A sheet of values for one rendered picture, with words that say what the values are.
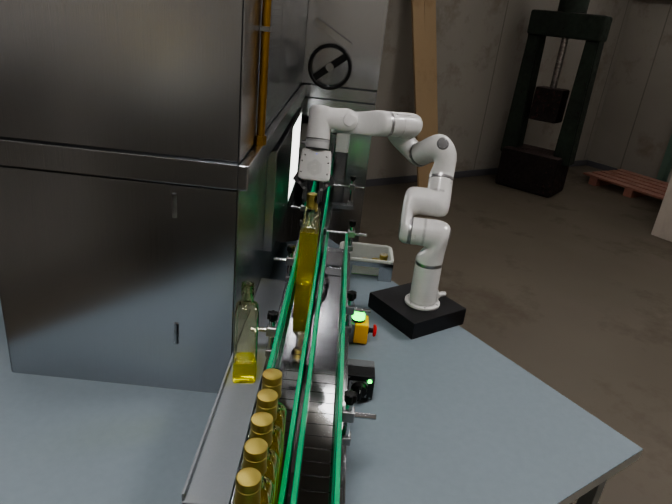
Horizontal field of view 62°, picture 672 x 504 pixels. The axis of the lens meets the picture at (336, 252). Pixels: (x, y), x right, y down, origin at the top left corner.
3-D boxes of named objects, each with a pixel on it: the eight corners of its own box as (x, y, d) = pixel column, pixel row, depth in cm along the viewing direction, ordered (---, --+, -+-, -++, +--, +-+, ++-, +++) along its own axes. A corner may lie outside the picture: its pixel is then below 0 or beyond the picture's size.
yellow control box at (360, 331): (345, 332, 187) (347, 313, 184) (367, 334, 187) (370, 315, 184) (344, 343, 181) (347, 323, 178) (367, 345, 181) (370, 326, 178)
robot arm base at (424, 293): (430, 290, 209) (437, 253, 203) (453, 306, 199) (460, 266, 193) (397, 297, 201) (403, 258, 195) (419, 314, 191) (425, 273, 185)
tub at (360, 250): (338, 258, 242) (340, 240, 238) (389, 263, 242) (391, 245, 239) (336, 275, 226) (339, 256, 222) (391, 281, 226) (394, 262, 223)
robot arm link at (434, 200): (454, 177, 187) (407, 171, 189) (445, 245, 183) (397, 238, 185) (451, 186, 197) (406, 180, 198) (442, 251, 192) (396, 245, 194)
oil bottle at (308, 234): (297, 276, 193) (302, 218, 185) (313, 278, 193) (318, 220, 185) (295, 283, 188) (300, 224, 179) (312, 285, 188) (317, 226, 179)
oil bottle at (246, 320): (232, 370, 140) (236, 277, 130) (255, 370, 141) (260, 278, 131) (232, 384, 135) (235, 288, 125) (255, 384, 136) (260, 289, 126)
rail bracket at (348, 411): (338, 436, 123) (344, 386, 118) (371, 439, 123) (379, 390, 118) (337, 449, 119) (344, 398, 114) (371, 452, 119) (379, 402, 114)
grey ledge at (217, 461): (259, 301, 193) (261, 272, 189) (285, 304, 193) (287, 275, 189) (181, 538, 106) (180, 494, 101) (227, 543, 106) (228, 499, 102)
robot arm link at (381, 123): (394, 136, 183) (336, 133, 174) (374, 137, 194) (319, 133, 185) (395, 110, 181) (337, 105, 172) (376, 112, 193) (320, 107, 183)
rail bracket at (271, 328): (250, 349, 150) (253, 306, 145) (276, 352, 150) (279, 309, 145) (248, 357, 146) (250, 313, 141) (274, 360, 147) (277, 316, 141)
